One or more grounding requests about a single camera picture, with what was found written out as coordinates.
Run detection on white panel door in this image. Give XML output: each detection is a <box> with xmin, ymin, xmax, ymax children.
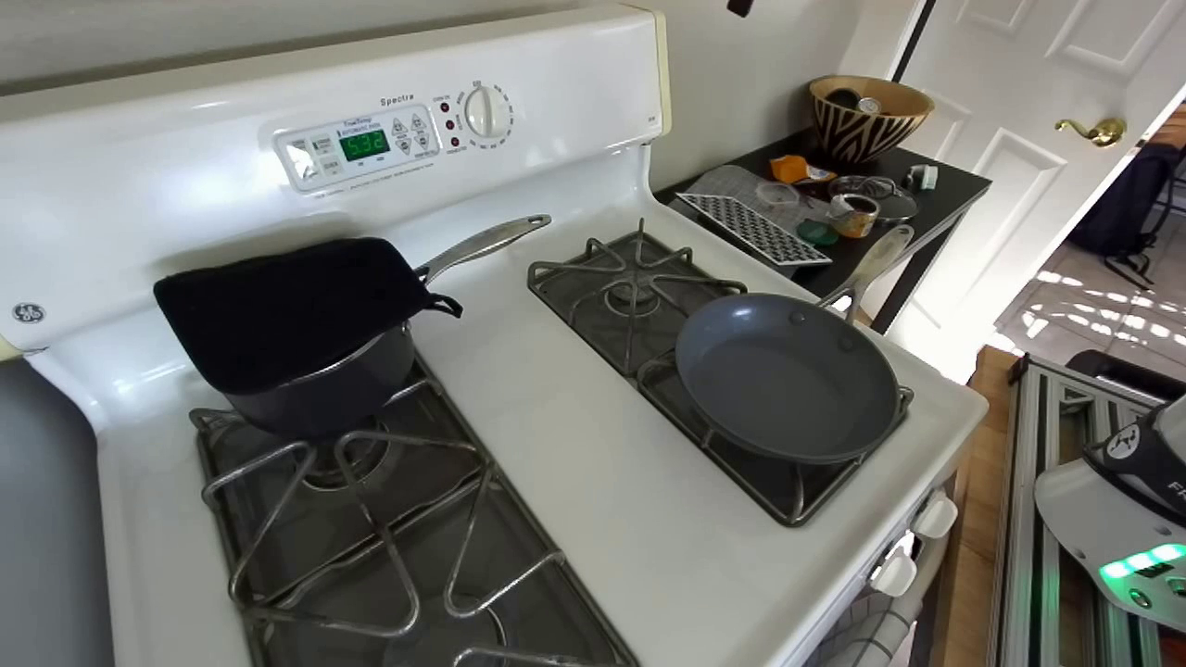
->
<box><xmin>848</xmin><ymin>0</ymin><xmax>1186</xmax><ymax>386</ymax></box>

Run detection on black side table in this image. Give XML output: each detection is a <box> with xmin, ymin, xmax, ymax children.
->
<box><xmin>654</xmin><ymin>128</ymin><xmax>997</xmax><ymax>336</ymax></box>

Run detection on black chair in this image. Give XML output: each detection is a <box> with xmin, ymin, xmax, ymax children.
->
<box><xmin>1067</xmin><ymin>139</ymin><xmax>1186</xmax><ymax>293</ymax></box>

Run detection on black white checkerboard board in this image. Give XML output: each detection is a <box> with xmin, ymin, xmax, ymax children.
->
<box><xmin>673</xmin><ymin>189</ymin><xmax>839</xmax><ymax>270</ymax></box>

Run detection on grey nonstick frying pan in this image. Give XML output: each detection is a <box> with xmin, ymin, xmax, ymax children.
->
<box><xmin>672</xmin><ymin>221</ymin><xmax>920</xmax><ymax>470</ymax></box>

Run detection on woven patterned basket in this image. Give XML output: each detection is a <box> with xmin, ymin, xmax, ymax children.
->
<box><xmin>806</xmin><ymin>74</ymin><xmax>938</xmax><ymax>173</ymax></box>

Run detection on white gas stove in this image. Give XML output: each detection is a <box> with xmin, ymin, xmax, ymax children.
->
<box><xmin>0</xmin><ymin>0</ymin><xmax>992</xmax><ymax>667</ymax></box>

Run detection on wooden board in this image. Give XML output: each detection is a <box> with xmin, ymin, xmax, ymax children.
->
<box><xmin>943</xmin><ymin>346</ymin><xmax>1030</xmax><ymax>667</ymax></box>

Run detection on small orange object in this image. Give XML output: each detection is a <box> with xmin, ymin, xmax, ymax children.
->
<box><xmin>768</xmin><ymin>152</ymin><xmax>831</xmax><ymax>194</ymax></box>

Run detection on white oven dial knob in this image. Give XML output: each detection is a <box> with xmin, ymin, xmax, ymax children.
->
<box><xmin>457</xmin><ymin>79</ymin><xmax>518</xmax><ymax>152</ymax></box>

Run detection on oven keypad green display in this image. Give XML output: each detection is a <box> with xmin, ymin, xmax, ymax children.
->
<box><xmin>272</xmin><ymin>101</ymin><xmax>446</xmax><ymax>197</ymax></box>

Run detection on brass door handle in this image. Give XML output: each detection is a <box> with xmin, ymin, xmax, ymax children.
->
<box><xmin>1054</xmin><ymin>115</ymin><xmax>1130</xmax><ymax>152</ymax></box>

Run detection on steel burner grate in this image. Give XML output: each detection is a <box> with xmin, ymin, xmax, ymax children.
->
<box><xmin>526</xmin><ymin>217</ymin><xmax>920</xmax><ymax>530</ymax></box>
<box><xmin>187</xmin><ymin>356</ymin><xmax>642</xmax><ymax>667</ymax></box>

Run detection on aluminium frame rails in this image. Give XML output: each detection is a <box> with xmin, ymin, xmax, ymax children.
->
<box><xmin>992</xmin><ymin>347</ymin><xmax>1186</xmax><ymax>667</ymax></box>

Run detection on white burner control knob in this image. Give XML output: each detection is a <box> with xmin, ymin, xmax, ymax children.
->
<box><xmin>907</xmin><ymin>489</ymin><xmax>965</xmax><ymax>540</ymax></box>
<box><xmin>869</xmin><ymin>537</ymin><xmax>924</xmax><ymax>600</ymax></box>

